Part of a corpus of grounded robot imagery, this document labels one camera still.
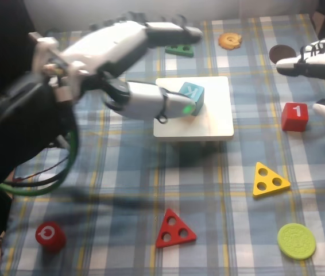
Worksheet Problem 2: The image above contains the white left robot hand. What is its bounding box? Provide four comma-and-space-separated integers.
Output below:
60, 11, 204, 124

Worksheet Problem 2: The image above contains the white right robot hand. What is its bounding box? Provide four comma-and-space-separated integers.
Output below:
275, 25, 325, 126

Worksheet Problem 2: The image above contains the red number cube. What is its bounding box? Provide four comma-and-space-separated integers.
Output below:
281, 102, 309, 132

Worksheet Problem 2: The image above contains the teal letter cube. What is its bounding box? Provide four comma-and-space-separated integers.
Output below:
178, 81, 206, 116

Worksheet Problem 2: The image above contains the green triangle block with holes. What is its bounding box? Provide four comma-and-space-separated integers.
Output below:
164, 43, 195, 58

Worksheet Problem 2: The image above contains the yellow triangle block with holes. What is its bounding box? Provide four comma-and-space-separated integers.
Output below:
252, 162, 292, 198

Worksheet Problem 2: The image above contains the red triangle block with holes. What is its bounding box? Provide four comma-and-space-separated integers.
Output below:
155, 208, 198, 249

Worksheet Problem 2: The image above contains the red cylinder block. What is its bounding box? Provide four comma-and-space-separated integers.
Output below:
35, 221, 67, 253

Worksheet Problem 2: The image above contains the dark brown round cookie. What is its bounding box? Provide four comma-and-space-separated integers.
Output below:
269, 45, 297, 64

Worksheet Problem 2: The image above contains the tan toy cookie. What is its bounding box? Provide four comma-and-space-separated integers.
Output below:
218, 32, 243, 51

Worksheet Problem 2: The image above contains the small white table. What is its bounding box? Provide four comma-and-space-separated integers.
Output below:
153, 76, 235, 150

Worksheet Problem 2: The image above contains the blue plaid tablecloth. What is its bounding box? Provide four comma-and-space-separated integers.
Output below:
0, 13, 325, 276

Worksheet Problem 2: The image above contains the lime green round cookie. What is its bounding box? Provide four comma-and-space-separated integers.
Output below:
277, 223, 317, 261

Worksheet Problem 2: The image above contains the green cable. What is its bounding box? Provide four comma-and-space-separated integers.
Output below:
0, 126, 80, 197

